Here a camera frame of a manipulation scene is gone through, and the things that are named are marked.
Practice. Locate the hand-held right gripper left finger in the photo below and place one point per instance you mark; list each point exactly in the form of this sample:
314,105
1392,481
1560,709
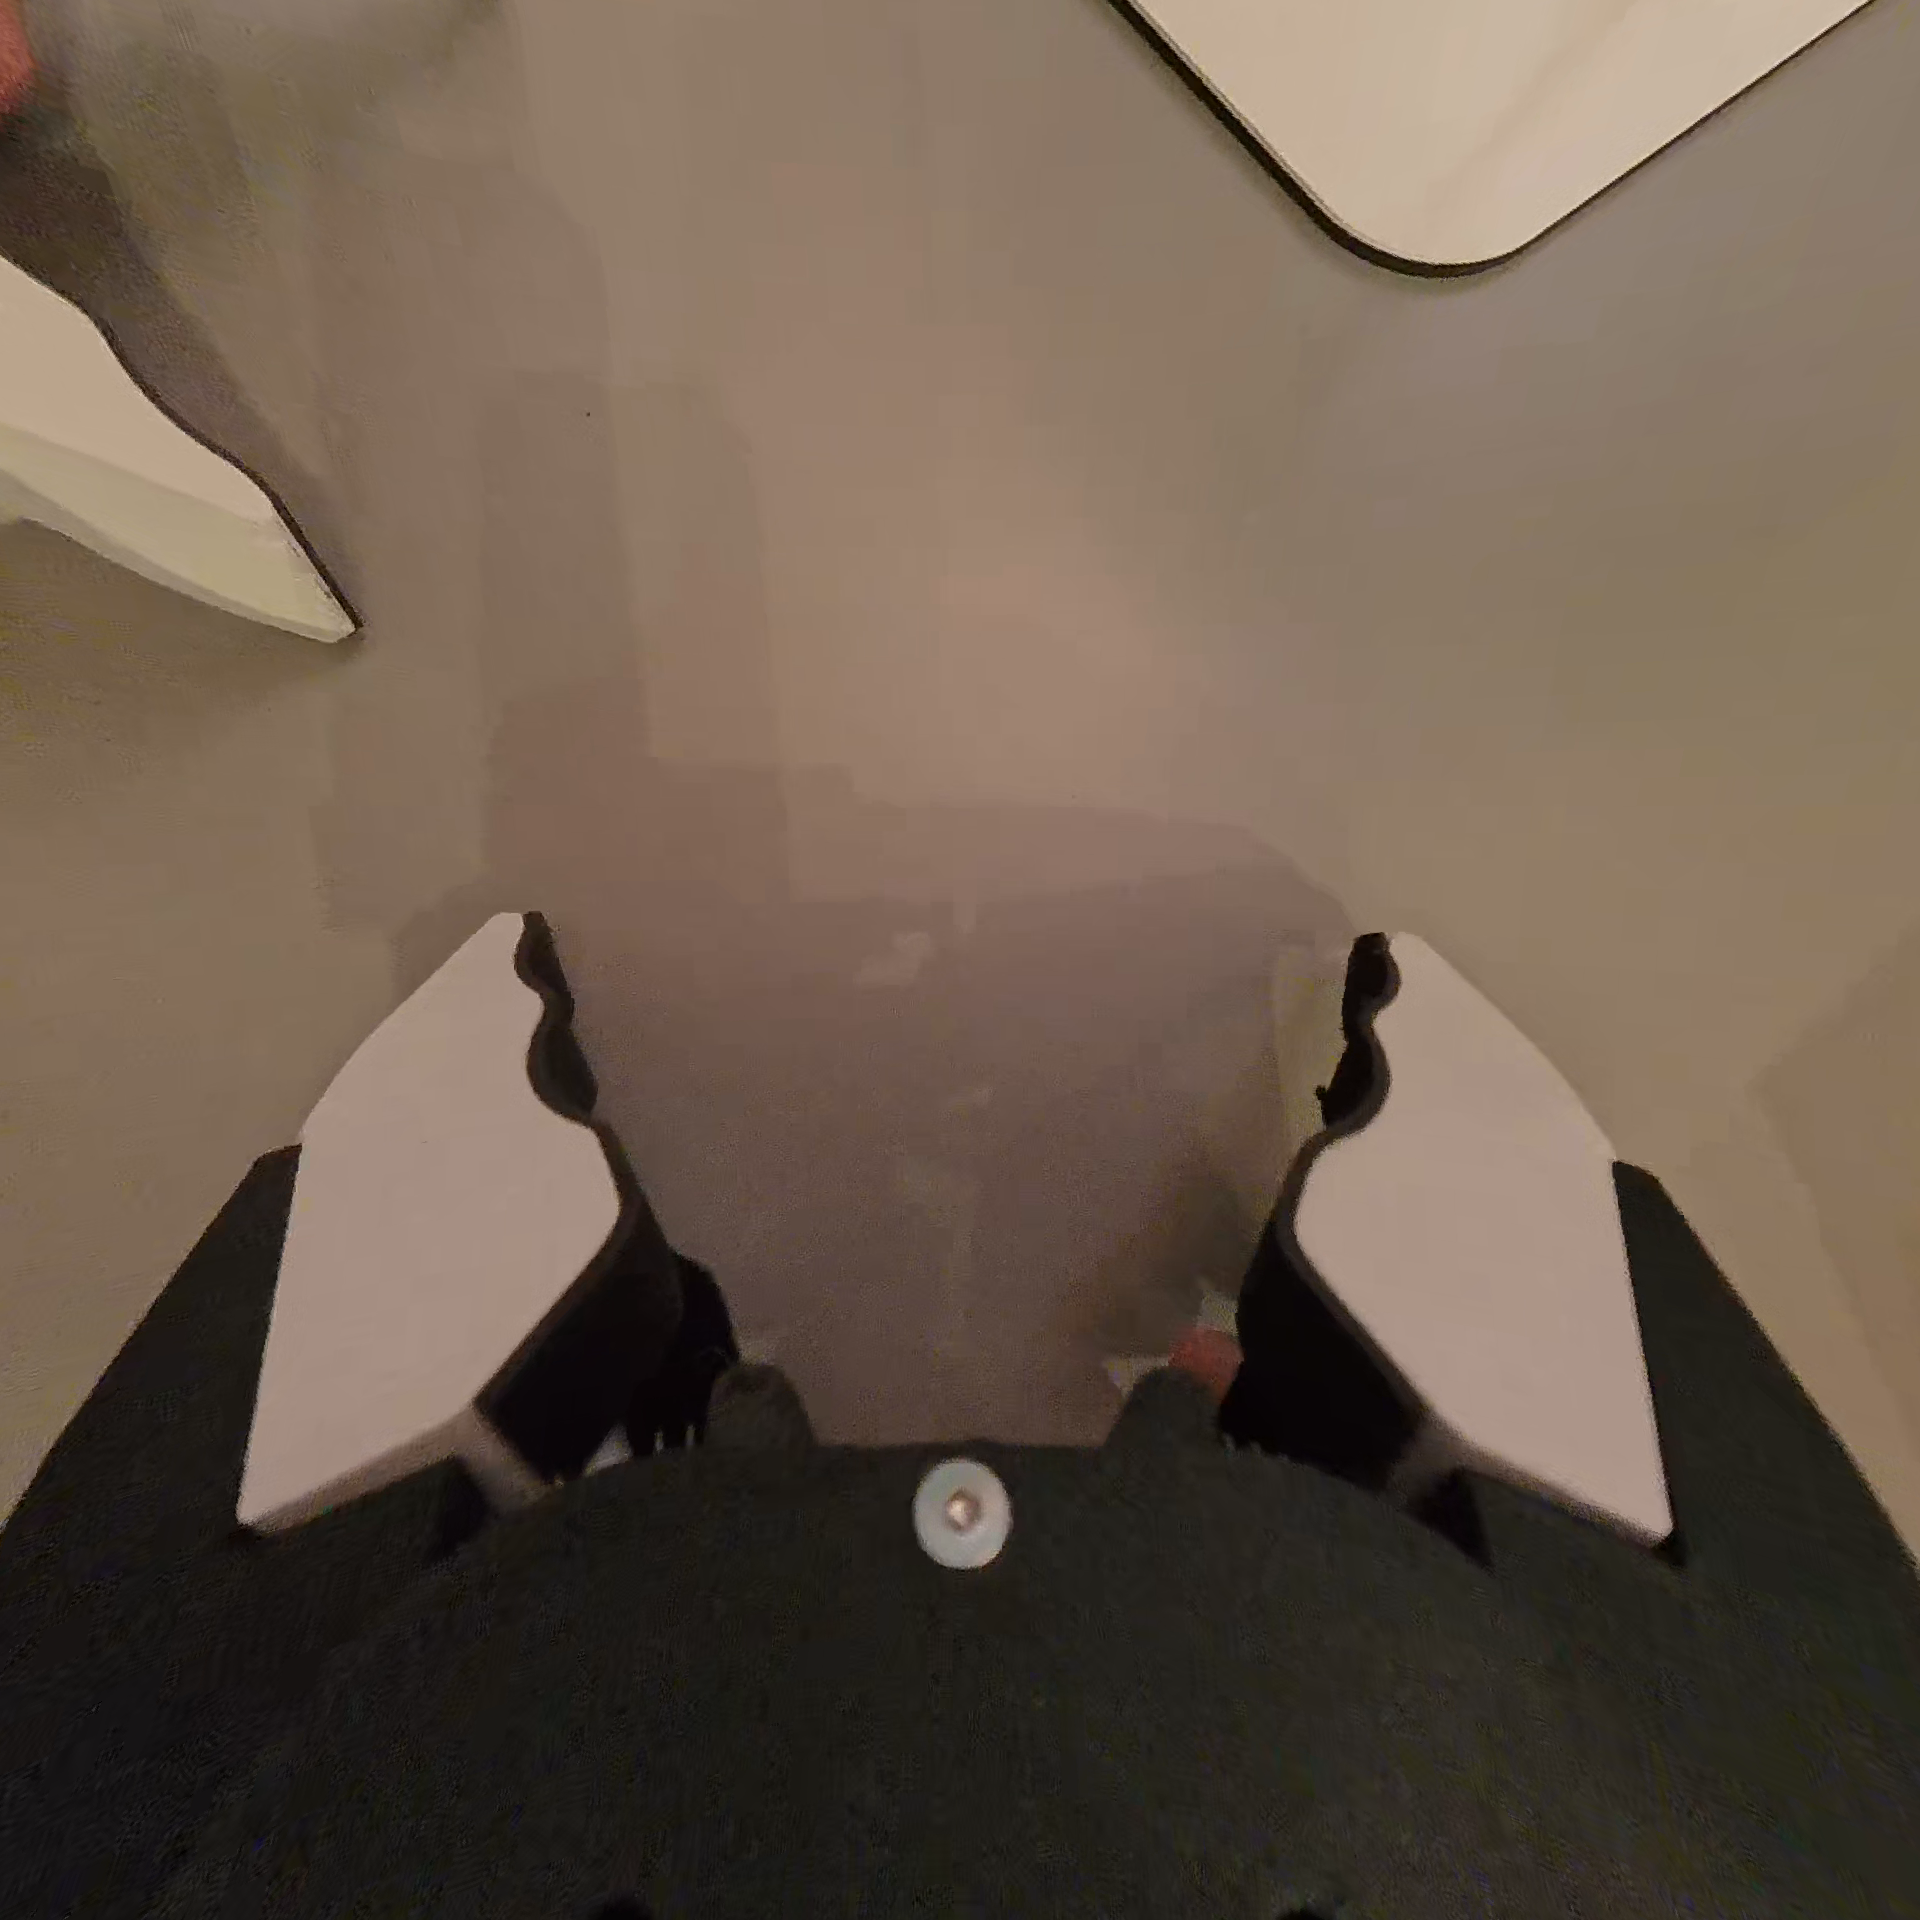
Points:
421,1230

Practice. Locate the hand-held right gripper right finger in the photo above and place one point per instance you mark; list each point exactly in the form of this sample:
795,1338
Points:
1483,1276

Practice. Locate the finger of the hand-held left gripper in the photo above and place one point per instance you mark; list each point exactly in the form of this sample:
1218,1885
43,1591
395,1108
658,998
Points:
136,481

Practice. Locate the person's right hand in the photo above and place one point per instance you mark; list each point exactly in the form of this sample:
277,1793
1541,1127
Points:
1208,1359

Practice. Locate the white document stand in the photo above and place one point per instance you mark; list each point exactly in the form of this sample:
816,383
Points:
1501,107

